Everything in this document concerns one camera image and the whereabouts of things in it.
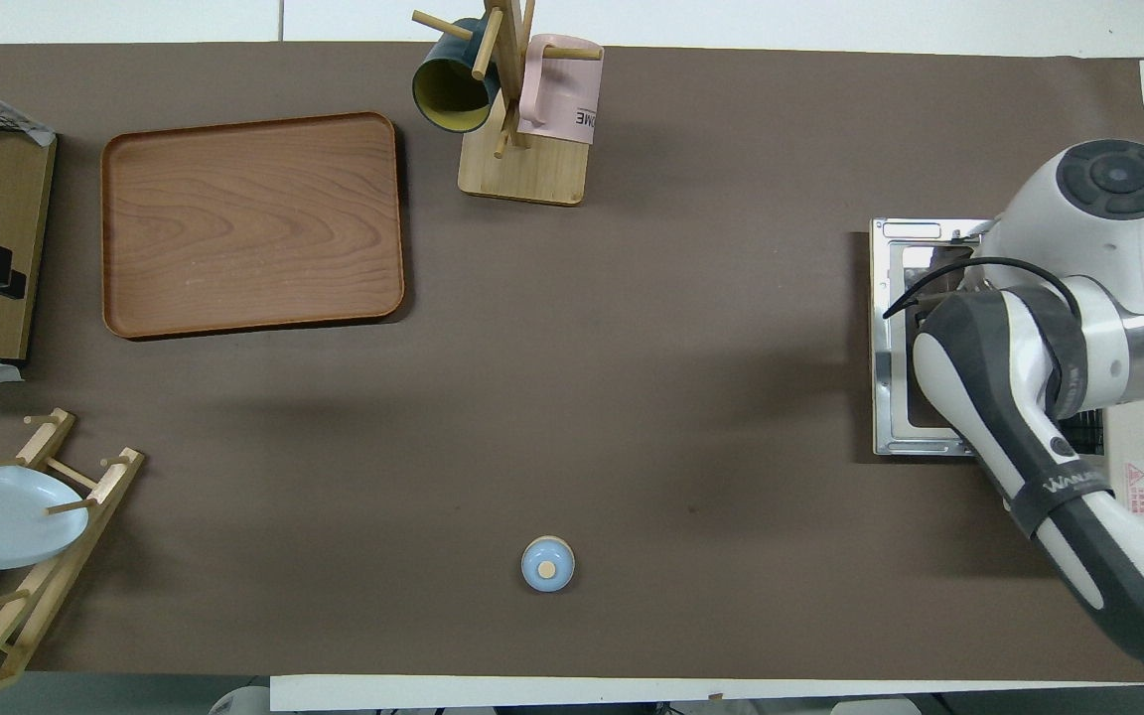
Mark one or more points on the white toaster oven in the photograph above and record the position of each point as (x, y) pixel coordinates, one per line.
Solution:
(885, 397)

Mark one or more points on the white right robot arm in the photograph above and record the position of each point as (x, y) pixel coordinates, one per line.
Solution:
(1108, 258)

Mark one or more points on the wooden serving tray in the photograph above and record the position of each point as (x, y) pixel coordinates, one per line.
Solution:
(249, 223)

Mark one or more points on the wooden dish rack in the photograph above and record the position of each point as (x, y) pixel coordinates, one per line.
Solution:
(36, 586)

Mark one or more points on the dark green mug yellow inside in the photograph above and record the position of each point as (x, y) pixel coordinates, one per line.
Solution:
(448, 94)

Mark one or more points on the white rounded object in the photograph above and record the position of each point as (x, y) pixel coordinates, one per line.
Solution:
(875, 707)
(239, 702)

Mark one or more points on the wooden mug tree stand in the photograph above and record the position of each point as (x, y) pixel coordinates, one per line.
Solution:
(532, 174)

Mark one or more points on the pink mug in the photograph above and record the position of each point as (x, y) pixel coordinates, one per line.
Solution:
(557, 99)

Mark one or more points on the small blue jar wooden knob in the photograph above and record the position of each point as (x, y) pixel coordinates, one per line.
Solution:
(547, 565)

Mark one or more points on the brown table mat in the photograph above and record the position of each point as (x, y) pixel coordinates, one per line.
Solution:
(632, 397)

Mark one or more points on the red warning sticker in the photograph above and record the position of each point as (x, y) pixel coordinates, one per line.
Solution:
(1136, 487)

